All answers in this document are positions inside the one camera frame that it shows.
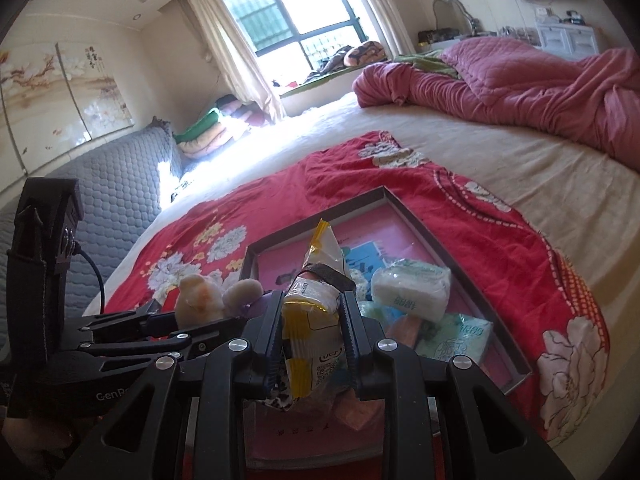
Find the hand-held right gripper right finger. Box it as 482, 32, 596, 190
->
340, 292, 573, 480

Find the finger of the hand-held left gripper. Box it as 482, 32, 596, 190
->
80, 304, 176, 342
79, 316, 252, 359

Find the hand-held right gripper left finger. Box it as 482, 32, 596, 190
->
55, 292, 287, 480

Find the beige plush bear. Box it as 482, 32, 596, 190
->
172, 272, 264, 329

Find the floral pocket tissue pack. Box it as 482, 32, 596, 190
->
357, 300, 402, 322
414, 312, 494, 367
370, 258, 452, 322

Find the yellow snack packet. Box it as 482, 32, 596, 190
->
264, 218, 359, 412

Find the peach soft packet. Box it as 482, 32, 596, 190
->
389, 316, 427, 350
334, 389, 387, 430

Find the small dark plush toy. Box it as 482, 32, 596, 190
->
294, 266, 357, 293

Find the pink shallow cardboard box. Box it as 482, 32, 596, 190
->
239, 186, 534, 467

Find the person's left hand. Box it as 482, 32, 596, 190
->
0, 409, 87, 462

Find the grey quilted headboard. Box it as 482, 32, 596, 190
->
0, 125, 184, 356

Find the red floral blanket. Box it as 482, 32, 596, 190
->
117, 131, 612, 467

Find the peach folded quilt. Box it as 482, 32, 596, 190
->
177, 119, 252, 162

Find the green folded blanket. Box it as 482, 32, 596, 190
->
171, 106, 224, 144

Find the green windowsill mat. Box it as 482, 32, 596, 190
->
279, 66, 362, 100

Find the dark crumpled cloth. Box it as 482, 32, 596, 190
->
316, 45, 358, 82

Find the green cloth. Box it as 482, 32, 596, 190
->
394, 52, 464, 82

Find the cream curtain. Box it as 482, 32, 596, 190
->
345, 0, 427, 57
181, 0, 287, 127

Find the brown floral pillow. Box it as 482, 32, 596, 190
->
344, 41, 389, 69

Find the pink quilt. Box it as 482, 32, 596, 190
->
352, 36, 640, 177

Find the dark framed window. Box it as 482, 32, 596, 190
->
212, 0, 363, 75

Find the white vanity table with mirror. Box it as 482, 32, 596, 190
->
416, 0, 501, 53

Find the white drawer cabinet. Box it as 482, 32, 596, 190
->
534, 20, 602, 57

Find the black cable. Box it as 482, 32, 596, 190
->
74, 241, 107, 315

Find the floral wall painting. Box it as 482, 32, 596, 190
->
0, 41, 137, 183

